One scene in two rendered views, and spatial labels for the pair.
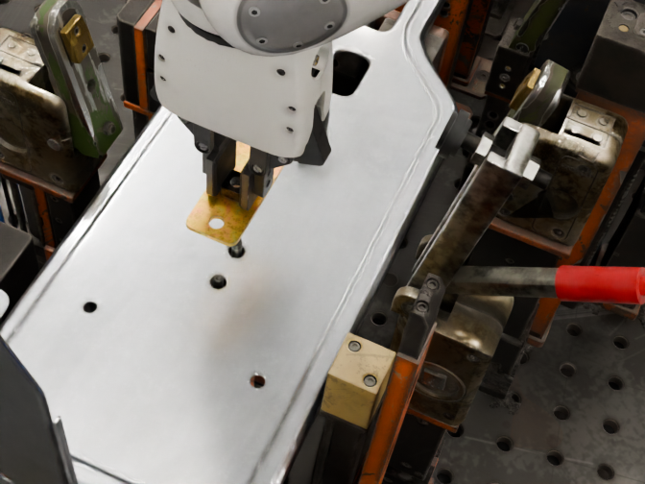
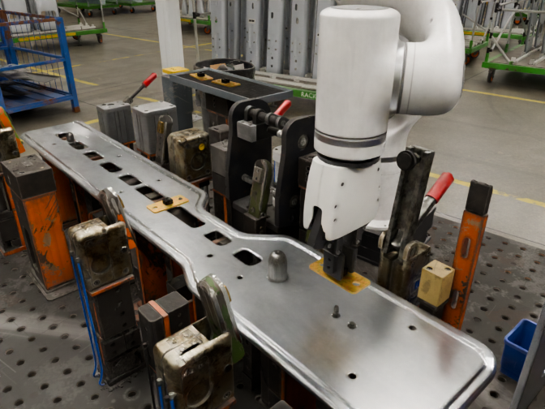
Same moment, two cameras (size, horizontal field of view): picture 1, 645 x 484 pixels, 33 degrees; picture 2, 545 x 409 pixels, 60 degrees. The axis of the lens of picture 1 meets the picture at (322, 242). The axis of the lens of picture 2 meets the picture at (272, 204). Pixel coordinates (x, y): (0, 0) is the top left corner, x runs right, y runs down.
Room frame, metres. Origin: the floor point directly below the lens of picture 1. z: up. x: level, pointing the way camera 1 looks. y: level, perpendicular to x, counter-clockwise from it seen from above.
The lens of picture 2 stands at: (0.23, 0.57, 1.46)
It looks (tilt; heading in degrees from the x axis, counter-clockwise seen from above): 27 degrees down; 302
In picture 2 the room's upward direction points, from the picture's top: straight up
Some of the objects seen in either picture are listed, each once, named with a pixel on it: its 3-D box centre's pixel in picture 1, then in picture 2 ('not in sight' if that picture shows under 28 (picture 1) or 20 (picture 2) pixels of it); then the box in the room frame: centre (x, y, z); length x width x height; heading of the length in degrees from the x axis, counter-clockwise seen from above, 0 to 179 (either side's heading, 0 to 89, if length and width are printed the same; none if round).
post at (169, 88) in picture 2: not in sight; (182, 144); (1.26, -0.53, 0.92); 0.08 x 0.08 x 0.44; 73
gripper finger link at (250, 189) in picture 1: (272, 170); (352, 244); (0.43, 0.04, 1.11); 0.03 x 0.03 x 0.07; 73
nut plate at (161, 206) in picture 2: not in sight; (167, 201); (0.89, -0.07, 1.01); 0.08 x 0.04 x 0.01; 73
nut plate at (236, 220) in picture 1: (236, 187); (339, 271); (0.44, 0.06, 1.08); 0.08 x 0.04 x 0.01; 163
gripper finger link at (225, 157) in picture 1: (204, 142); (328, 258); (0.45, 0.09, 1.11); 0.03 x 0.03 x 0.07; 73
